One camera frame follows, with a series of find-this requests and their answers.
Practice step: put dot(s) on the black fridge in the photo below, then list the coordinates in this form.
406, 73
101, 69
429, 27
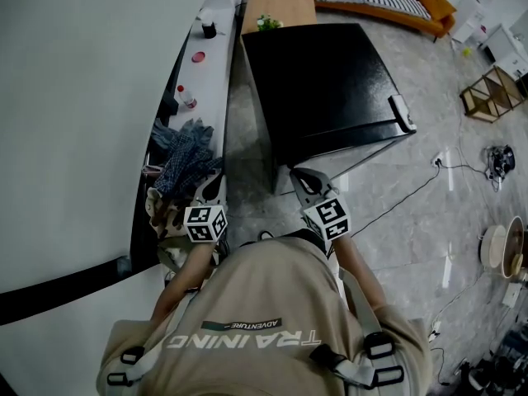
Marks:
321, 89

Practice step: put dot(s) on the yellow-green ball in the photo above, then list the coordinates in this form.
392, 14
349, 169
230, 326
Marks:
466, 52

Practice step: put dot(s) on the white flat floor box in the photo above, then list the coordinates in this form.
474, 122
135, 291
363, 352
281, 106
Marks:
511, 294

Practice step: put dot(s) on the white hinge cover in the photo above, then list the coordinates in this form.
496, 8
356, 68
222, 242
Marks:
401, 111

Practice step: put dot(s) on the white storage cabinets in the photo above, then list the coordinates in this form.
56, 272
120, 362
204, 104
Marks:
495, 27

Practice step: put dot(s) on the person's right forearm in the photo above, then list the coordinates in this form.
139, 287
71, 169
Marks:
359, 270

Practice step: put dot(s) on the small potted plant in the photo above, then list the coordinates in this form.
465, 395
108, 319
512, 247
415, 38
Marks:
269, 23

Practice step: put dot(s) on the beige patterned bag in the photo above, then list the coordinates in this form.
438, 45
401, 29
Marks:
165, 213

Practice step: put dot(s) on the clear bottle with red cap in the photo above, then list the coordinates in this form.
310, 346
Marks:
187, 97

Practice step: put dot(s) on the black cup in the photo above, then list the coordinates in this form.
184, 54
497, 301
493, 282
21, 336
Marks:
209, 30

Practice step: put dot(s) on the black fridge door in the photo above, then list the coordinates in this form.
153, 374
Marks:
365, 150

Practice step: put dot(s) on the person's left forearm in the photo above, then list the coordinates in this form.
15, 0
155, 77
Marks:
187, 274

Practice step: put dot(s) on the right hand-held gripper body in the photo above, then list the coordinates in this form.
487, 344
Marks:
328, 217

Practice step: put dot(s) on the white power strip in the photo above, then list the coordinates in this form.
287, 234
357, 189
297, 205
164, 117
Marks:
437, 162

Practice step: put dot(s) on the blue plaid cloth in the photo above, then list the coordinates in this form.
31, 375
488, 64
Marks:
185, 159

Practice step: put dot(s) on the red round lid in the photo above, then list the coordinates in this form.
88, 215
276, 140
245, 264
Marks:
199, 57

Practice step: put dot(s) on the white shelf with black edge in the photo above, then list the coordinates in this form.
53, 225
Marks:
206, 81

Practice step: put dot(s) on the orange sofa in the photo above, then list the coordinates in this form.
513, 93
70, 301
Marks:
437, 8

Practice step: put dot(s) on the wooden table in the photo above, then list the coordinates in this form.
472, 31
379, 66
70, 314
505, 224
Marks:
282, 2

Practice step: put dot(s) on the person's beige shirt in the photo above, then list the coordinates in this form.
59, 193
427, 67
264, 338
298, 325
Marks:
255, 303

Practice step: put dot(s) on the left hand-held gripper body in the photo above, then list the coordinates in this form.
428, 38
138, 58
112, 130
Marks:
205, 223

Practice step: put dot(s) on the round wooden basket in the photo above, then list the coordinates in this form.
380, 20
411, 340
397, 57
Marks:
509, 246

